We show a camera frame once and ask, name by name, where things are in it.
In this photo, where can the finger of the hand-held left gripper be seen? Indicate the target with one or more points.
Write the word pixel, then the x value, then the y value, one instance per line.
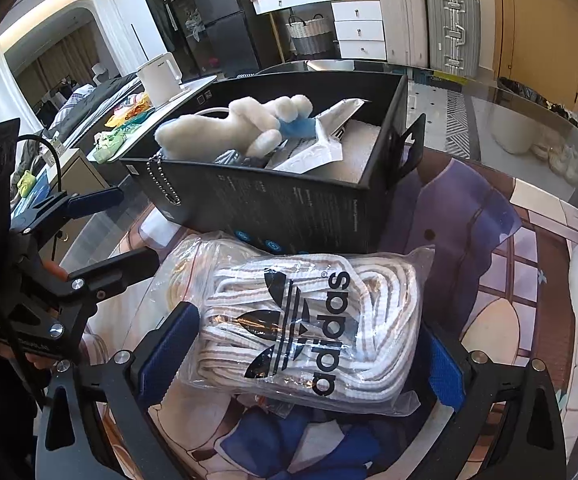
pixel 94 200
pixel 134 262

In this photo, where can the silver suitcase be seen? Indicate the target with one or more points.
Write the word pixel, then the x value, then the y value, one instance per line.
pixel 451 25

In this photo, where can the white foam sheet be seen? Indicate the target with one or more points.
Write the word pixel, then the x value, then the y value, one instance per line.
pixel 356 160

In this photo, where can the pile of shoes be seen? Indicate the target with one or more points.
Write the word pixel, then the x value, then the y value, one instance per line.
pixel 564 160

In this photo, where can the white suitcase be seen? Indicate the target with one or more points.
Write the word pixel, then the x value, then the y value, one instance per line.
pixel 401 20

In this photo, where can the patterned rug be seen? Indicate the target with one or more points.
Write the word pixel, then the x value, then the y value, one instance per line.
pixel 456 110

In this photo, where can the white chair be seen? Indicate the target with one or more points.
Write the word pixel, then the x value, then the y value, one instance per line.
pixel 99 71

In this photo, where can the blue fabric item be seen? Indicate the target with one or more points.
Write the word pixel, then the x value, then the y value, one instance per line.
pixel 299 127

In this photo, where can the striped cloth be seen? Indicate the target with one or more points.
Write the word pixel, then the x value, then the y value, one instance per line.
pixel 71 105

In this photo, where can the printed desk mat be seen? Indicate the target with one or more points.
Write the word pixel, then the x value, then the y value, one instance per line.
pixel 469 220

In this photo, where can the bed with dark duvet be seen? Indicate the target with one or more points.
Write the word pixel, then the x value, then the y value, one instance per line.
pixel 99 95

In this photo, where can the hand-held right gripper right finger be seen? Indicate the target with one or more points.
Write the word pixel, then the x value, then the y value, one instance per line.
pixel 441 375

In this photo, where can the white flat plastic packet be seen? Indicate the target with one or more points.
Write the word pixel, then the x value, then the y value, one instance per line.
pixel 334 122

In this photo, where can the white plush toy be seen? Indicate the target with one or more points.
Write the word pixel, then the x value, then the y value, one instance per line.
pixel 194 132

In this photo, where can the white trash bin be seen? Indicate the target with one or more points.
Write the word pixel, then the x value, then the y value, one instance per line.
pixel 511 125

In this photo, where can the brown curtain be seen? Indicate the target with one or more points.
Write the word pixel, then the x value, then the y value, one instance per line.
pixel 59 57

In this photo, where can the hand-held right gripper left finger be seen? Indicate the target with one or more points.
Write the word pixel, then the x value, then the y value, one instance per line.
pixel 169 355

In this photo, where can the black cardboard box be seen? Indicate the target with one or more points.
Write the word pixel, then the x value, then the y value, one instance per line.
pixel 269 210

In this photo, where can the grey coffee table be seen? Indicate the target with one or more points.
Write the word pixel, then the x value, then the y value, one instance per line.
pixel 189 91

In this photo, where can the yellow and red snack bag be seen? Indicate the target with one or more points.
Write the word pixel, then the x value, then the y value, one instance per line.
pixel 129 105

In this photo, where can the light green snack bag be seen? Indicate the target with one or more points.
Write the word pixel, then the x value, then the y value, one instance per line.
pixel 106 142

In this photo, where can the black fridge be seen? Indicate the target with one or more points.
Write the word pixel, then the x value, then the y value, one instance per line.
pixel 219 10

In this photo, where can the dark glass wardrobe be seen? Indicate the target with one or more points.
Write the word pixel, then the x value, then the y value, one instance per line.
pixel 159 0

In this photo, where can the woven basket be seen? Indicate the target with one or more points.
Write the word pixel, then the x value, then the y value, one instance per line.
pixel 309 40

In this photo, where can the clear bag of white laces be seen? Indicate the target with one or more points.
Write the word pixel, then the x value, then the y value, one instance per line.
pixel 294 320

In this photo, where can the teal snack bag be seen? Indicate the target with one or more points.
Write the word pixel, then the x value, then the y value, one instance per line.
pixel 138 119

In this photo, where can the white electric kettle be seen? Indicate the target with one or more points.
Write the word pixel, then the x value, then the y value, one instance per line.
pixel 161 77

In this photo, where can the wooden door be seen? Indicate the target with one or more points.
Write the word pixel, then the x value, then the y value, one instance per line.
pixel 544 35

